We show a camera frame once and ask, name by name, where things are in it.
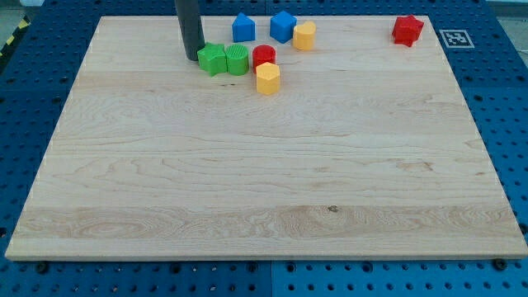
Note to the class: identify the blue triangle block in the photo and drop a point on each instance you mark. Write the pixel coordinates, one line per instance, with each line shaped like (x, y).
(243, 28)

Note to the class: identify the yellow hexagon block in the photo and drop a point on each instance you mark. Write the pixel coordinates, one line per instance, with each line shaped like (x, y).
(268, 78)

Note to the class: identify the red cylinder block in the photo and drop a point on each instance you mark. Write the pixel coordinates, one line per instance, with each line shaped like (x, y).
(263, 54)

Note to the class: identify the green cylinder block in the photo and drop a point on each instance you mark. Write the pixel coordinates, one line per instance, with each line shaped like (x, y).
(237, 59)

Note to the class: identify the green star block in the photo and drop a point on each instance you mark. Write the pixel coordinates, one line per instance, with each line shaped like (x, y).
(212, 58)

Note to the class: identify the wooden board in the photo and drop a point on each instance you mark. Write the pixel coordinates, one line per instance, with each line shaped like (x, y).
(368, 151)

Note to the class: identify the yellow heart block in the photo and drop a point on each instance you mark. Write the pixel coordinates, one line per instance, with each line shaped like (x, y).
(304, 36)

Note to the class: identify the blue cube block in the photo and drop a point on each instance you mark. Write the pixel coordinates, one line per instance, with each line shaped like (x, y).
(282, 25)

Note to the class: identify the red star block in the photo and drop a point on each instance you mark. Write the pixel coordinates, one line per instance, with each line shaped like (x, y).
(407, 30)

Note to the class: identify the white fiducial marker tag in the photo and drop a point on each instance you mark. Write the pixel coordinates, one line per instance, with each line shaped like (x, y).
(456, 39)

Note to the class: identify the black bolt front left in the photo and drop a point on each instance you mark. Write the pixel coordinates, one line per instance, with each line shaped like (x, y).
(42, 267)

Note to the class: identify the black bolt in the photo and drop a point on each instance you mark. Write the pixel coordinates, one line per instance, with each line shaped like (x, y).
(42, 267)
(500, 264)

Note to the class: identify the black bolt front right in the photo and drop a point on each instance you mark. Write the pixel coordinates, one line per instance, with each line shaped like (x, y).
(500, 264)

